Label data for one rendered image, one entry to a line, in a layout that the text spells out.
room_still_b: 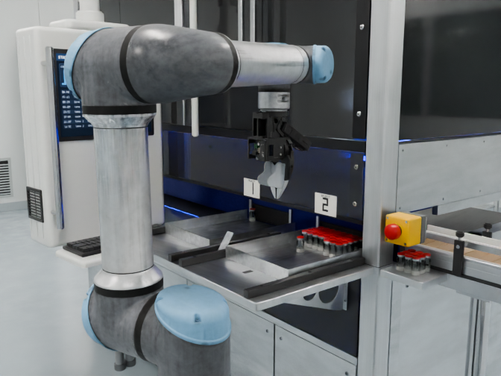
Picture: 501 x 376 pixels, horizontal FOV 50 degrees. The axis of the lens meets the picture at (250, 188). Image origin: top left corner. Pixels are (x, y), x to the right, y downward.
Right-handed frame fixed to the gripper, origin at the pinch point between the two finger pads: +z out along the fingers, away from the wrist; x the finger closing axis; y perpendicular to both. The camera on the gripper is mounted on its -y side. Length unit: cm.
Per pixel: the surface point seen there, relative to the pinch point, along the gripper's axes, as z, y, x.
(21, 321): 108, 3, -223
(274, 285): 19.9, 7.6, 7.4
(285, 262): 20.9, -8.4, -6.4
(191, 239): 19.7, 0.9, -38.2
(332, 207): 7.2, -24.4, -4.6
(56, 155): -4, 26, -81
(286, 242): 20.2, -21.5, -20.0
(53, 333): 108, -6, -194
